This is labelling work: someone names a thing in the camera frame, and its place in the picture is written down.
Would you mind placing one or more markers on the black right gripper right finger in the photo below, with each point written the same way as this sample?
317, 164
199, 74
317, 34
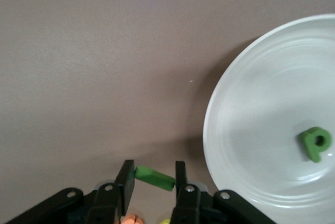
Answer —
185, 203

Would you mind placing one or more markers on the green foam letter p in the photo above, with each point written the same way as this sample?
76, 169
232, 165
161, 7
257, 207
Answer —
306, 140

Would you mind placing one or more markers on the orange foam letter e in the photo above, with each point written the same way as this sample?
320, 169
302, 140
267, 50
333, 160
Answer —
132, 219

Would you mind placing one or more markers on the beige round plate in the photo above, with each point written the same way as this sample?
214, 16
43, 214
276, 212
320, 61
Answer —
269, 77

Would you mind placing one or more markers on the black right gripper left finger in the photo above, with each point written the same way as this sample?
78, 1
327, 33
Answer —
125, 182

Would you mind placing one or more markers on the green foam letter l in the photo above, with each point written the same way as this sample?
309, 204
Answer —
154, 178

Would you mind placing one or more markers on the yellow foam letter u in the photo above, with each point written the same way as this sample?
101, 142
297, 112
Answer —
165, 221

